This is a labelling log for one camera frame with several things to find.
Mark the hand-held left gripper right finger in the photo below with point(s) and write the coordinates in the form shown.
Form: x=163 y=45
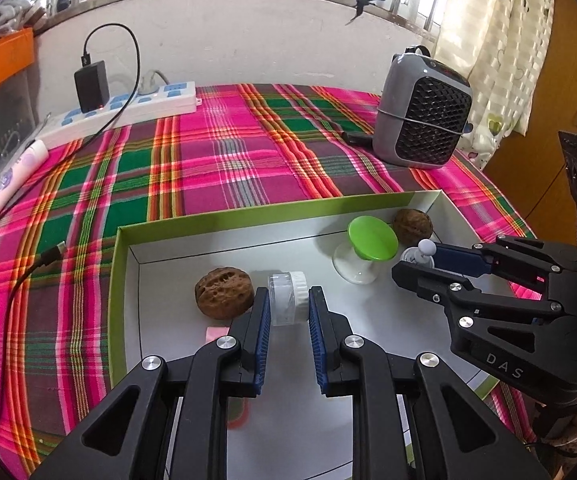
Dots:
x=318 y=347

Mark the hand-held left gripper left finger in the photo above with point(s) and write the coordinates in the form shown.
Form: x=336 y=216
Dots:
x=261 y=345

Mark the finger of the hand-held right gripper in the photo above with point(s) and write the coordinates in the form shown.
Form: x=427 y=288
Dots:
x=418 y=277
x=456 y=260

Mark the small white knob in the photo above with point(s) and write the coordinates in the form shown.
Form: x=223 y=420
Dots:
x=426 y=247

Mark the pink clip green pad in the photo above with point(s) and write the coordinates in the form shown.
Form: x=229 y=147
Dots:
x=217 y=335

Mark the brown walnut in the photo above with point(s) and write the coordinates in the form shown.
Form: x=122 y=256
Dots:
x=223 y=292
x=412 y=225

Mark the white round jar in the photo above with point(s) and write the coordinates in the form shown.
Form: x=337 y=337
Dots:
x=288 y=296

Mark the green stand white base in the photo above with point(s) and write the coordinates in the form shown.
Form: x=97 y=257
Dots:
x=371 y=237

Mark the green and white cardboard box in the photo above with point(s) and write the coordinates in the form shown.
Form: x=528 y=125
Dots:
x=168 y=285

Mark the person's right forearm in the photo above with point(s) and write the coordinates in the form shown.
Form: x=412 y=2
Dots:
x=573 y=430

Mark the grey portable heater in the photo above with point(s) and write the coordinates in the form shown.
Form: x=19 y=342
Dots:
x=418 y=110

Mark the plaid blanket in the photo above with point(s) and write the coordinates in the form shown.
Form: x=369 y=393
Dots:
x=218 y=160

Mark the heart print curtain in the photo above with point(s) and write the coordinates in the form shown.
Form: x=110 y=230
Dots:
x=498 y=60

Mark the wooden cabinet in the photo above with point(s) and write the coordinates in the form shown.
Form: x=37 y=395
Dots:
x=568 y=85

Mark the white power strip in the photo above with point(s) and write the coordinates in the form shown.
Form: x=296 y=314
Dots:
x=168 y=103

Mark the white plug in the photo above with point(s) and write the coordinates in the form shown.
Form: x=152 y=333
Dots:
x=153 y=84

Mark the white purple lotion tube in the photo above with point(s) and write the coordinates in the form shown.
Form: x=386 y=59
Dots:
x=23 y=160

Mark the black charger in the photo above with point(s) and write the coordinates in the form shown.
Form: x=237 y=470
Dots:
x=92 y=87

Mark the white plastic bags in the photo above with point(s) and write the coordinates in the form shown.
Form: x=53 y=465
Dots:
x=13 y=12

